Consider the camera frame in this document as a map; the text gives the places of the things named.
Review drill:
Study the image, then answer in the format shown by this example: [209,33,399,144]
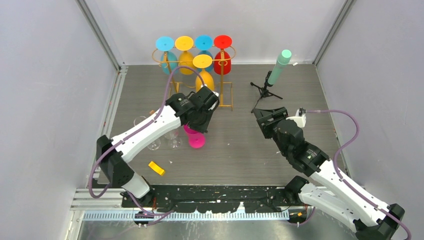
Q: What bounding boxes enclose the yellow wine glass back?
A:
[174,35,196,69]

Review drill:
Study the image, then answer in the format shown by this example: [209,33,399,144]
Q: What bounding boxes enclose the clear wine glass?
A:
[133,115,162,151]
[164,129,181,150]

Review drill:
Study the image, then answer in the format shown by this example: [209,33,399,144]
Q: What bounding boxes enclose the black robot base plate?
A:
[120,183,319,216]

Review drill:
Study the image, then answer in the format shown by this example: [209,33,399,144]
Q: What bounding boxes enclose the aluminium frame rail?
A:
[69,188,359,222]

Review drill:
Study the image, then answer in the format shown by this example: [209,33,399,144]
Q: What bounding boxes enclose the mint green bottle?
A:
[267,49,292,86]

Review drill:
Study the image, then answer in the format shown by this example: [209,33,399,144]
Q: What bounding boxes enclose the yellow wine glass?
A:
[192,54,215,92]
[174,35,196,69]

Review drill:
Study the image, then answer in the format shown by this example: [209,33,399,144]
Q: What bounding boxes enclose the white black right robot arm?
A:
[251,107,412,240]

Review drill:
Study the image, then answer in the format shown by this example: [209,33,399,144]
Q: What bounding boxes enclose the small black tripod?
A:
[250,70,283,101]

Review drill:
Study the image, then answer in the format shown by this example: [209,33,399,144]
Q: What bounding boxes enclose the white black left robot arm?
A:
[96,86,220,207]

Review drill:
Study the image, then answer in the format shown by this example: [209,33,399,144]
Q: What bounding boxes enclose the blue wine glass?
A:
[194,34,213,58]
[155,36,179,75]

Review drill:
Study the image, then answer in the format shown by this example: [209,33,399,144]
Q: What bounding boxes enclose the pink wine glass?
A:
[183,125,206,149]

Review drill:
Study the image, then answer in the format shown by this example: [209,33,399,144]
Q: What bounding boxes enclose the yellow block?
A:
[148,161,166,176]

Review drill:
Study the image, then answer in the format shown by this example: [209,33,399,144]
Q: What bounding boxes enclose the yellow wine glass front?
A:
[192,54,215,92]

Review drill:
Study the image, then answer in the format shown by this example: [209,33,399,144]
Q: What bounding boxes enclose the red wine glass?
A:
[213,35,233,75]

